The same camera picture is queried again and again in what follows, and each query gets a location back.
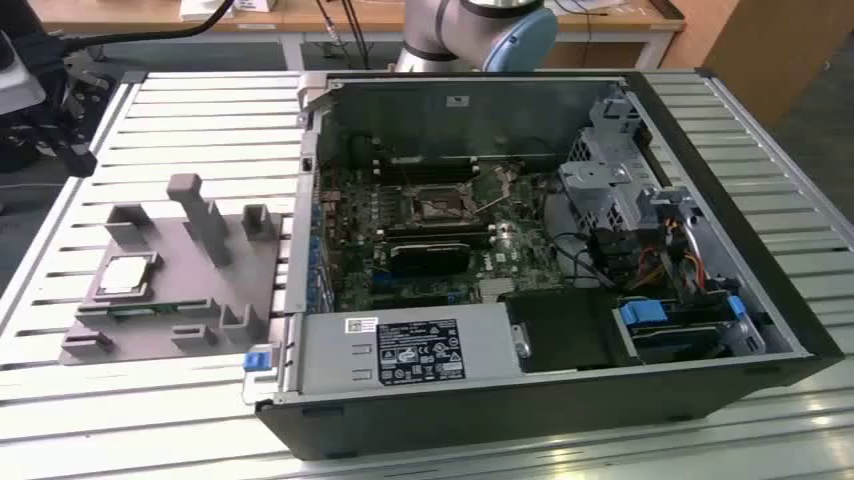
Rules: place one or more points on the grey parts rack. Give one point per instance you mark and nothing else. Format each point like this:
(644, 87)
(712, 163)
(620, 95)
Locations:
(174, 280)

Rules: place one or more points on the black graphics card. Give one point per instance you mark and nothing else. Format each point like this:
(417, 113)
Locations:
(430, 257)

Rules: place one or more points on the black RAM slot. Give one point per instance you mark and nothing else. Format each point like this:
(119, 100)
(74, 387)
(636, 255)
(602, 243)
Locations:
(434, 176)
(434, 231)
(434, 163)
(434, 240)

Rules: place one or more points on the grey power supply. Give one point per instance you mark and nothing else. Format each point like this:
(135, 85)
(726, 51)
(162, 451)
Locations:
(334, 350)

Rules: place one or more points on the black power supply label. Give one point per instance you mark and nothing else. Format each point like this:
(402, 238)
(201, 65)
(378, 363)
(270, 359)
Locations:
(421, 350)

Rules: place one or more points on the silver disk bay cage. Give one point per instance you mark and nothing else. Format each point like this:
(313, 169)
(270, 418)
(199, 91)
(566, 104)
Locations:
(594, 195)

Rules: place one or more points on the green motherboard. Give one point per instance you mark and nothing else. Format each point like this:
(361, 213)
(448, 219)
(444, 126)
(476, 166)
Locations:
(528, 250)

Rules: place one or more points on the black plastic shroud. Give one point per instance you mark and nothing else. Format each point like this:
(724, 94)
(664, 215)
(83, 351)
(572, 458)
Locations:
(568, 330)

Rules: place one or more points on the silver CPU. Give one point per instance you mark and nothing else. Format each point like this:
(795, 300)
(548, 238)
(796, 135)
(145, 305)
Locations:
(127, 275)

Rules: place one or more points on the blue disk carrier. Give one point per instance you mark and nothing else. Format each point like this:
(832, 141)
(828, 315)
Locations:
(644, 312)
(736, 307)

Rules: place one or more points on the CPU socket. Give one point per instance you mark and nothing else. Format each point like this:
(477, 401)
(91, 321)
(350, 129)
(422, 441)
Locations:
(444, 207)

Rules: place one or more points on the brown wooden cabinet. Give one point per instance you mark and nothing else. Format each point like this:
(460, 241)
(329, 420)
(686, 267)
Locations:
(788, 50)

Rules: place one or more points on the wooden desk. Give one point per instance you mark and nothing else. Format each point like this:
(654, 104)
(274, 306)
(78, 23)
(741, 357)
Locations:
(601, 25)

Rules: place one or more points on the thin metal locking lever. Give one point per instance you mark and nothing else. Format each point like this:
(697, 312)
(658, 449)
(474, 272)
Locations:
(497, 202)

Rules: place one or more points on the black open PC case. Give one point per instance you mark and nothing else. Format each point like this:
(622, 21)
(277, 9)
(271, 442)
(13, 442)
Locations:
(468, 425)

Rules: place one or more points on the silver chipset heatsink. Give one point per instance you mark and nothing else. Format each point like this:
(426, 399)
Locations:
(496, 291)

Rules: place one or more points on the blue case latch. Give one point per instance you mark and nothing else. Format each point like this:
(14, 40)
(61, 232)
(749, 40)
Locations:
(259, 360)

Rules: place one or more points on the green RAM stick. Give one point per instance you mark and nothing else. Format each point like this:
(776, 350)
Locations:
(134, 311)

